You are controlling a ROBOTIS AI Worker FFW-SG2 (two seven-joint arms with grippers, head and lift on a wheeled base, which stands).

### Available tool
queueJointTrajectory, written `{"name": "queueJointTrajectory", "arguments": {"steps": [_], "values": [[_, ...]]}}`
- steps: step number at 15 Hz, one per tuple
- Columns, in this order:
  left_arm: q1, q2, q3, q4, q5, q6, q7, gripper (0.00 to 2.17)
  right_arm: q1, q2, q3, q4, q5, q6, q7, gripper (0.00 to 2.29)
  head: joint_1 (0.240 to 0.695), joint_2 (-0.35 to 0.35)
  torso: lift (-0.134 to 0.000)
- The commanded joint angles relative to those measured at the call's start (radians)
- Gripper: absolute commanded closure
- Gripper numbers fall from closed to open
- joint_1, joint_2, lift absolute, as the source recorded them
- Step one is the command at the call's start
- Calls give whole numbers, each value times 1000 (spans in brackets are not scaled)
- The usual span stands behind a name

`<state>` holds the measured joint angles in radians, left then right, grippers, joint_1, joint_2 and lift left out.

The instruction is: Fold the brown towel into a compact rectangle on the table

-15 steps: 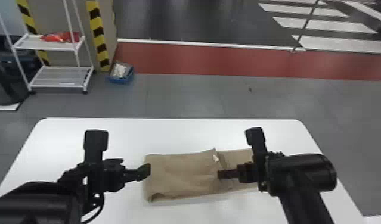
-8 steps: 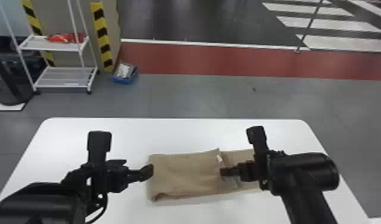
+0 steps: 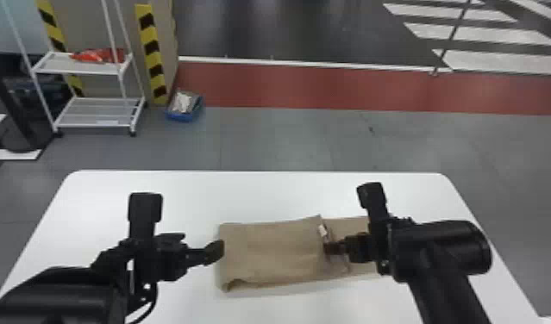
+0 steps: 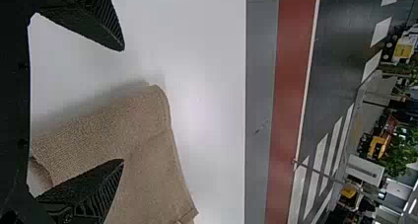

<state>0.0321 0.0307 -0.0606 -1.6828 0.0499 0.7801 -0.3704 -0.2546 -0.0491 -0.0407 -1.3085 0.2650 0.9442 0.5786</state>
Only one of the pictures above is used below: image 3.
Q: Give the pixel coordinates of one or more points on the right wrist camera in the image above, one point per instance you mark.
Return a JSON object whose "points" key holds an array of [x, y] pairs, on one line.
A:
{"points": [[372, 199]]}

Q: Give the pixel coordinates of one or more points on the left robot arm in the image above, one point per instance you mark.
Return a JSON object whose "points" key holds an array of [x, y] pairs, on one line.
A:
{"points": [[53, 294]]}

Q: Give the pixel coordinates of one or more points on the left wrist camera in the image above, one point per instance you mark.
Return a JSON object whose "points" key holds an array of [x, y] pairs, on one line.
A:
{"points": [[144, 210]]}

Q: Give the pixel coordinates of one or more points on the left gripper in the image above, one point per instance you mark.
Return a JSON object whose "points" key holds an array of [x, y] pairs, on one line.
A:
{"points": [[164, 258]]}

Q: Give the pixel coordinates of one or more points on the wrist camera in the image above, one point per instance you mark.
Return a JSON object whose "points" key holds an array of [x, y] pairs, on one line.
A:
{"points": [[372, 199], [144, 210]]}

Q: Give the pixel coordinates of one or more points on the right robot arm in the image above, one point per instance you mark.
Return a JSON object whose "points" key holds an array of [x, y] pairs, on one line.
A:
{"points": [[442, 258]]}

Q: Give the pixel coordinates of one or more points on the blue basket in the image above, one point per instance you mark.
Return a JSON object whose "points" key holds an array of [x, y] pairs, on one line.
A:
{"points": [[184, 108]]}

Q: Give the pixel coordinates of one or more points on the red snack packet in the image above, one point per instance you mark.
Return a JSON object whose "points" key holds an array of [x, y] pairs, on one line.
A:
{"points": [[94, 55]]}

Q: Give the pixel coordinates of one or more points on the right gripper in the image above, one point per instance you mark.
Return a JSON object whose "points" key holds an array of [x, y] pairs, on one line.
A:
{"points": [[363, 248]]}

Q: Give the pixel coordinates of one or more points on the beige towel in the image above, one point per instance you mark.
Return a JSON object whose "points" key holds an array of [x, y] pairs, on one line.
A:
{"points": [[266, 253]]}

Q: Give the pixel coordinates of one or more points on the yellow black striped post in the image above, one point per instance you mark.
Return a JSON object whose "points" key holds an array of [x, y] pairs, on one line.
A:
{"points": [[152, 54], [53, 31]]}

